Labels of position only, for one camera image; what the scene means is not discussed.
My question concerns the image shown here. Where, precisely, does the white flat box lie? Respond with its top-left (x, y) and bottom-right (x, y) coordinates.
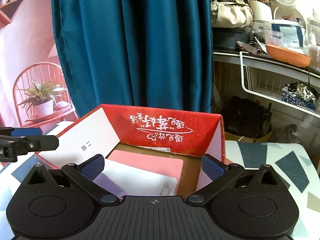
top-left (102, 159), bottom-right (177, 196)

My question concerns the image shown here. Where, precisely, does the purple card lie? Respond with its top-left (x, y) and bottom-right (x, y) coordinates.
top-left (93, 173), bottom-right (127, 198)

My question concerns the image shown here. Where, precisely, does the beige bag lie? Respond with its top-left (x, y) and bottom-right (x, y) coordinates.
top-left (211, 0), bottom-right (254, 28)

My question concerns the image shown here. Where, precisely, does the white wire basket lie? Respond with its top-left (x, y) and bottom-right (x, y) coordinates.
top-left (239, 51), bottom-right (320, 118)

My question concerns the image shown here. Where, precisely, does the pink flat box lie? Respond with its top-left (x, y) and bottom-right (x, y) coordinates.
top-left (108, 150), bottom-right (183, 193)

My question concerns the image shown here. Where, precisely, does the orange bowl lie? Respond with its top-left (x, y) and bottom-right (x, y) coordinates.
top-left (266, 44), bottom-right (311, 68)

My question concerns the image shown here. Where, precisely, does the red strawberry cardboard box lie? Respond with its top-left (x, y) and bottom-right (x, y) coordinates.
top-left (39, 105), bottom-right (225, 190)

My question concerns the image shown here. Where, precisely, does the grey desk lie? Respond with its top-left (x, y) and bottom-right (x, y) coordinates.
top-left (212, 47), bottom-right (320, 120)

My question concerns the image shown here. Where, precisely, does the white brush holder cup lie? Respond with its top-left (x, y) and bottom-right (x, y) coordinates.
top-left (249, 1), bottom-right (272, 22)

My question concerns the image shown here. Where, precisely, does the teal curtain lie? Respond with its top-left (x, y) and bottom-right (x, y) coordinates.
top-left (51, 0), bottom-right (213, 116)

